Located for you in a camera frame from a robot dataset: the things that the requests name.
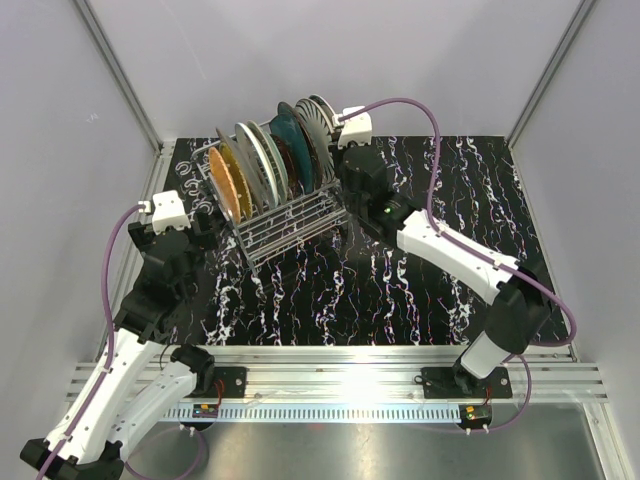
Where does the yellow green woven plate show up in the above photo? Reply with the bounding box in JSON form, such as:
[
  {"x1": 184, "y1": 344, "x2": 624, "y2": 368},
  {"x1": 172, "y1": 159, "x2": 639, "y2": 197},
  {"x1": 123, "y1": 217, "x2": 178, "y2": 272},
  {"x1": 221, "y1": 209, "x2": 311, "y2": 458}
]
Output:
[{"x1": 219, "y1": 142, "x2": 253, "y2": 220}]

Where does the orange woven plate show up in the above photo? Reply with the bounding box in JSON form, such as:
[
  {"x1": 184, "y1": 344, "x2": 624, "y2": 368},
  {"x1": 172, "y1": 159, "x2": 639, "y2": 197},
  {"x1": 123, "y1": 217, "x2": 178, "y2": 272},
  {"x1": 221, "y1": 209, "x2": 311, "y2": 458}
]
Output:
[{"x1": 208, "y1": 147, "x2": 241, "y2": 223}]

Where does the grey reindeer plate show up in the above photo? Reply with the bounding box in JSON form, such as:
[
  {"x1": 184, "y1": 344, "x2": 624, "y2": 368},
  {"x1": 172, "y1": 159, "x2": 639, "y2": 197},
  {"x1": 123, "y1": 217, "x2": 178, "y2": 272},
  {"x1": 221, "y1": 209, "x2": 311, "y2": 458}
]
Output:
[{"x1": 216, "y1": 128, "x2": 265, "y2": 214}]

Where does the red floral plate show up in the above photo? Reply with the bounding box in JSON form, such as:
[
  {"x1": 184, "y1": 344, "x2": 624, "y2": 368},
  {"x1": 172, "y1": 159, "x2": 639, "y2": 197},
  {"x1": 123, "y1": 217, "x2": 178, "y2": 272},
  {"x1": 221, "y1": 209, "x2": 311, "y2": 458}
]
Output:
[{"x1": 271, "y1": 134, "x2": 299, "y2": 198}]

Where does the white blue striped plate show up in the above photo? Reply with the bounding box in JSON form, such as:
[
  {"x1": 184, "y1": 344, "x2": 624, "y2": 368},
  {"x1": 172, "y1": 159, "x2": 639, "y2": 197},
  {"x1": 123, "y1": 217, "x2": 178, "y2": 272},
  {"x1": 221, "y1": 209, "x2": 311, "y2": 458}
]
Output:
[{"x1": 295, "y1": 98, "x2": 335, "y2": 183}]

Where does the white bottom plate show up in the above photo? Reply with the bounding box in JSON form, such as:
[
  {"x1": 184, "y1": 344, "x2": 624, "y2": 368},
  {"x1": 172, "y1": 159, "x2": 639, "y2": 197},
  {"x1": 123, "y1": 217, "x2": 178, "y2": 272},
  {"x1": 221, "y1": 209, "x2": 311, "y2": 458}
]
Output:
[{"x1": 235, "y1": 122, "x2": 279, "y2": 209}]

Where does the white green rimmed plate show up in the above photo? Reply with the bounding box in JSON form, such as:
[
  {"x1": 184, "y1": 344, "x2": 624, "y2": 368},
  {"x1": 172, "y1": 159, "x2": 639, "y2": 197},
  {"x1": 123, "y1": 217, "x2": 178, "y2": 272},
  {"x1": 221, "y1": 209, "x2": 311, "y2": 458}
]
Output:
[{"x1": 308, "y1": 94, "x2": 335, "y2": 138}]

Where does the teal square plate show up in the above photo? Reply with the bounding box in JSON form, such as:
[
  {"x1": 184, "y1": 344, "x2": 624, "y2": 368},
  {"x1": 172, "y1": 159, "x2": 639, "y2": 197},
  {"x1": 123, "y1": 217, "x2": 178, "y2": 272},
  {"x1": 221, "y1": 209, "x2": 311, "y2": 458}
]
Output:
[{"x1": 270, "y1": 112, "x2": 314, "y2": 194}]

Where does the dark bottom plate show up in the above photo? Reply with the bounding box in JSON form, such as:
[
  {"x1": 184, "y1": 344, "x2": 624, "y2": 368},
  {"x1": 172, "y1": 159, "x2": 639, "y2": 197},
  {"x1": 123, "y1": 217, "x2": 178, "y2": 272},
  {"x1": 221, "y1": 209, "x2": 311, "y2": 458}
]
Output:
[{"x1": 277, "y1": 101, "x2": 324, "y2": 191}]

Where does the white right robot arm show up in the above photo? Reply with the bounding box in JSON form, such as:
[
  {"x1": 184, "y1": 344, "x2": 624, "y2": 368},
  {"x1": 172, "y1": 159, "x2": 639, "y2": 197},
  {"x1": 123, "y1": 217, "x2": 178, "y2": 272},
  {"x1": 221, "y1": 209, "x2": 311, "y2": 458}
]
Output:
[{"x1": 329, "y1": 145, "x2": 553, "y2": 397}]

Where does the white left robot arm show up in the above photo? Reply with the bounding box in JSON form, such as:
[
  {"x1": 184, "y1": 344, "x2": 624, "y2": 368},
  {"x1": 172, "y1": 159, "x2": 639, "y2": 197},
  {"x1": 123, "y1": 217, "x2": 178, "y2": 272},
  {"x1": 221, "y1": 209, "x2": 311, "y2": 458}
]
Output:
[{"x1": 20, "y1": 212, "x2": 220, "y2": 479}]

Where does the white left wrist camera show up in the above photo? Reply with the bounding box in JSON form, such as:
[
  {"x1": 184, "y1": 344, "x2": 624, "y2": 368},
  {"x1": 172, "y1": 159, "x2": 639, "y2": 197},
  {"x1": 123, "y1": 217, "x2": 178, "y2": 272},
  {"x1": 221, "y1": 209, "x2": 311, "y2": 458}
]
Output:
[{"x1": 138, "y1": 190, "x2": 191, "y2": 235}]

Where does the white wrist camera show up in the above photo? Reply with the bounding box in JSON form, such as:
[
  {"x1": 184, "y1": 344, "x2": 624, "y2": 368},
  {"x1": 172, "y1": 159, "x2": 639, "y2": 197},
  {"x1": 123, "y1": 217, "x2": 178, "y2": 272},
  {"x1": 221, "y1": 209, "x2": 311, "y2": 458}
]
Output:
[
  {"x1": 138, "y1": 190, "x2": 191, "y2": 235},
  {"x1": 332, "y1": 106, "x2": 373, "y2": 149}
]

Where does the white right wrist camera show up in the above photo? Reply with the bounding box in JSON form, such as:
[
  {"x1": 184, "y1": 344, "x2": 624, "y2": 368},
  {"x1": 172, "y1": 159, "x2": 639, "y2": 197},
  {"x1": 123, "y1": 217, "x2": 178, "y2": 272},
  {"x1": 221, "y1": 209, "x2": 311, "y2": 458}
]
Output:
[{"x1": 332, "y1": 106, "x2": 373, "y2": 149}]

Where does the silver wire dish rack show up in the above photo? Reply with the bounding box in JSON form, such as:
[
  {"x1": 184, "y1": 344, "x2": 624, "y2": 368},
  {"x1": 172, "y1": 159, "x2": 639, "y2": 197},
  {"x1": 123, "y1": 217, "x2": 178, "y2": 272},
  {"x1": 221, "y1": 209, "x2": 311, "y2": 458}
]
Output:
[{"x1": 190, "y1": 123, "x2": 347, "y2": 271}]

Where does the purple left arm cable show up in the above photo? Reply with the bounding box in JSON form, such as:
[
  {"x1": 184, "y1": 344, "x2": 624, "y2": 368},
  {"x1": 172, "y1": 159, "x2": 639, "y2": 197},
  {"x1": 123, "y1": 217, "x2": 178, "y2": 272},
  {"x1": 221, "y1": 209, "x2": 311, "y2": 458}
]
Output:
[{"x1": 34, "y1": 199, "x2": 207, "y2": 480}]

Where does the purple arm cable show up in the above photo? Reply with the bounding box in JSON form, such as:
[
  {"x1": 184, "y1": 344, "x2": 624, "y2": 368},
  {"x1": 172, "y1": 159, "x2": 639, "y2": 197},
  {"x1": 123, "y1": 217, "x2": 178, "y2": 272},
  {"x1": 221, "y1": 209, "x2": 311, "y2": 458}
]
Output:
[
  {"x1": 34, "y1": 199, "x2": 207, "y2": 480},
  {"x1": 339, "y1": 98, "x2": 579, "y2": 434}
]

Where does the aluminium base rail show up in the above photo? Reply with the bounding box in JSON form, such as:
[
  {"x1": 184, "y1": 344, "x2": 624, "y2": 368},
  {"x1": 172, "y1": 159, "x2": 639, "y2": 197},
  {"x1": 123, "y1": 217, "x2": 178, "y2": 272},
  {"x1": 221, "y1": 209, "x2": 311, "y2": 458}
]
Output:
[{"x1": 64, "y1": 344, "x2": 609, "y2": 426}]

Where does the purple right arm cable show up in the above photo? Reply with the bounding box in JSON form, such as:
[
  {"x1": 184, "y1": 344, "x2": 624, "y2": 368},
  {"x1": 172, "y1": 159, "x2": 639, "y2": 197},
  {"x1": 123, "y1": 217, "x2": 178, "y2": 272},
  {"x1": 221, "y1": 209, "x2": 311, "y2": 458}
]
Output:
[{"x1": 339, "y1": 98, "x2": 579, "y2": 434}]

